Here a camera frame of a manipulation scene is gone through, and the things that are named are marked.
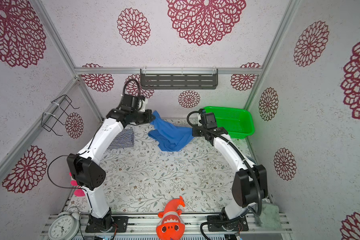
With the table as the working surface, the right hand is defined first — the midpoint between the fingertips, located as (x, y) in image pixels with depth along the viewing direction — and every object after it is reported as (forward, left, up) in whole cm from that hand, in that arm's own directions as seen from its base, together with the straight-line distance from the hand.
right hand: (195, 126), depth 87 cm
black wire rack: (-9, +73, +14) cm, 75 cm away
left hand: (0, +23, +4) cm, 24 cm away
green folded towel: (-42, -37, -21) cm, 59 cm away
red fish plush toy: (-49, +11, -13) cm, 52 cm away
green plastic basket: (+24, -35, -21) cm, 48 cm away
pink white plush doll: (-35, +61, -13) cm, 72 cm away
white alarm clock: (-50, +62, -16) cm, 81 cm away
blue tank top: (-2, +16, -8) cm, 18 cm away
